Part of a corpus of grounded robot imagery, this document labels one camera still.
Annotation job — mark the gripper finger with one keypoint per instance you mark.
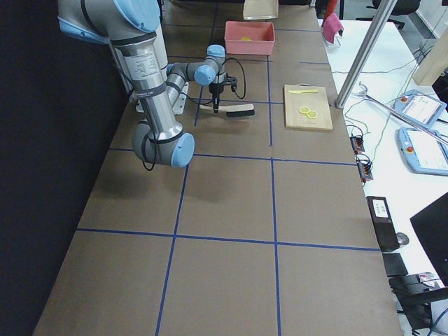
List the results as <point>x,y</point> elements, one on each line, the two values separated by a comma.
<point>216,102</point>

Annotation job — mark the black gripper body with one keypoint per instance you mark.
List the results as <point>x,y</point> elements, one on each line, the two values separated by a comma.
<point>215,89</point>

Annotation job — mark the beige hand brush black bristles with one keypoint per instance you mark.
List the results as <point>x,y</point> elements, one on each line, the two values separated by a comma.
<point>233,111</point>

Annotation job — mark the beige plastic dustpan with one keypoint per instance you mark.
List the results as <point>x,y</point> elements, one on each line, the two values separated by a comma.
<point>260,9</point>

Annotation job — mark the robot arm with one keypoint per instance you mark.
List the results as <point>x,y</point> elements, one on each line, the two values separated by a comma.
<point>131,27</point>

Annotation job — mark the pink plastic bin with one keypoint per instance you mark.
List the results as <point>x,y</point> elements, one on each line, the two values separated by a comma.
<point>261,33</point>

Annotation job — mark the lemon slice far from knife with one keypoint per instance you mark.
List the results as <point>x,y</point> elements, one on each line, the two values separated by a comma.
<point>312,114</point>

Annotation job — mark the yellow plastic toy knife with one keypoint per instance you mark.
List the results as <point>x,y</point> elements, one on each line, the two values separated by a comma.
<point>299,92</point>

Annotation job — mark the wooden cutting board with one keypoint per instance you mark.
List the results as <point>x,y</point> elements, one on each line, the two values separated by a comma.
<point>318,102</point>

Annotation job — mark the magenta cloth on stand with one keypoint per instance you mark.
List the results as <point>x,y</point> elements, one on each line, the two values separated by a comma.
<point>332,30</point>

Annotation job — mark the red black connector hub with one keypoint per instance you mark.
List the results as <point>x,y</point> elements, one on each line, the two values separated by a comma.
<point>357,144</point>

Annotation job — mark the far blue teach pendant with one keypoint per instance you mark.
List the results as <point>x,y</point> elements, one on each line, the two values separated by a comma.
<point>424,109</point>

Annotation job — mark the blue teach pendant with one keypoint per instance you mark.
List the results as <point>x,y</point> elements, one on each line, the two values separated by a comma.
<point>424,109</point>
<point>422,153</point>

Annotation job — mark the black box white label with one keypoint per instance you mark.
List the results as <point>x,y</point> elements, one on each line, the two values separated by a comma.
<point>382,223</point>

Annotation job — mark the near blue teach pendant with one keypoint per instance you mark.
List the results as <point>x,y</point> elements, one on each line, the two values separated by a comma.
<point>422,153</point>

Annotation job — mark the black monitor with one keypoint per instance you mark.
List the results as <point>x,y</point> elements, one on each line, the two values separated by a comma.
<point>430,227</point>

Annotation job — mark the aluminium frame post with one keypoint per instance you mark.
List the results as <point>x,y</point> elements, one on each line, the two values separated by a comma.
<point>377,24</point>

